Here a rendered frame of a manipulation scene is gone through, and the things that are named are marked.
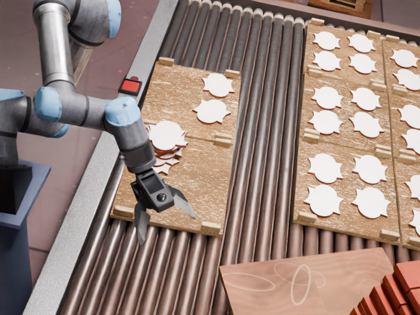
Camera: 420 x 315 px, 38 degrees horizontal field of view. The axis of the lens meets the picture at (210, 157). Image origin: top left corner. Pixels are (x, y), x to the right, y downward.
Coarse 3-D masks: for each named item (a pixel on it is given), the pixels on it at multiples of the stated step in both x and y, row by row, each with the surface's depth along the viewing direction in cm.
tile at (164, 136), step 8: (152, 128) 205; (160, 128) 206; (168, 128) 206; (176, 128) 207; (152, 136) 202; (160, 136) 203; (168, 136) 203; (176, 136) 204; (152, 144) 200; (160, 144) 200; (168, 144) 201; (176, 144) 201
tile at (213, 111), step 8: (200, 104) 229; (208, 104) 230; (216, 104) 230; (224, 104) 231; (200, 112) 226; (208, 112) 226; (216, 112) 227; (224, 112) 228; (200, 120) 223; (208, 120) 223; (216, 120) 224
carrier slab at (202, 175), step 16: (192, 144) 214; (208, 144) 215; (192, 160) 209; (208, 160) 210; (224, 160) 211; (128, 176) 199; (176, 176) 202; (192, 176) 203; (208, 176) 204; (224, 176) 205; (128, 192) 194; (192, 192) 198; (208, 192) 199; (224, 192) 200; (112, 208) 188; (176, 208) 192; (192, 208) 193; (208, 208) 194; (224, 208) 195; (160, 224) 187; (176, 224) 187; (192, 224) 188
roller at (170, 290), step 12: (240, 12) 288; (228, 36) 271; (228, 48) 264; (228, 60) 258; (180, 240) 185; (180, 252) 182; (180, 264) 179; (168, 276) 176; (180, 276) 177; (168, 288) 172; (168, 300) 170; (168, 312) 167
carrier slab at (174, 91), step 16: (160, 64) 245; (160, 80) 238; (176, 80) 239; (192, 80) 241; (240, 80) 246; (160, 96) 231; (176, 96) 232; (192, 96) 234; (208, 96) 235; (144, 112) 223; (160, 112) 224; (176, 112) 225; (192, 112) 227; (192, 128) 220; (208, 128) 222; (224, 128) 223
